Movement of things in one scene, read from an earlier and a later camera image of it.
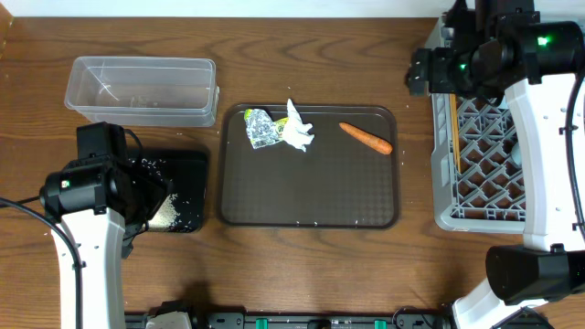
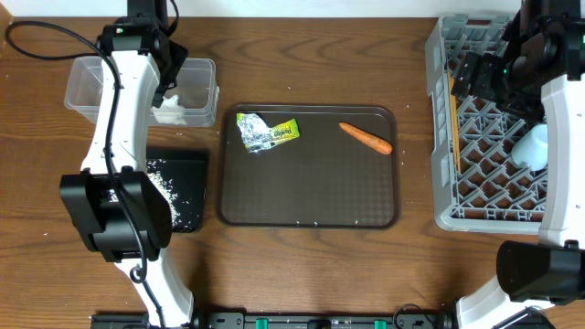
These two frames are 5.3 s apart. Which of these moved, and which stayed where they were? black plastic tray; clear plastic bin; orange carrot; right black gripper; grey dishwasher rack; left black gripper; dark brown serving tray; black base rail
Moved: left black gripper; right black gripper
Stayed: clear plastic bin; dark brown serving tray; orange carrot; black plastic tray; grey dishwasher rack; black base rail
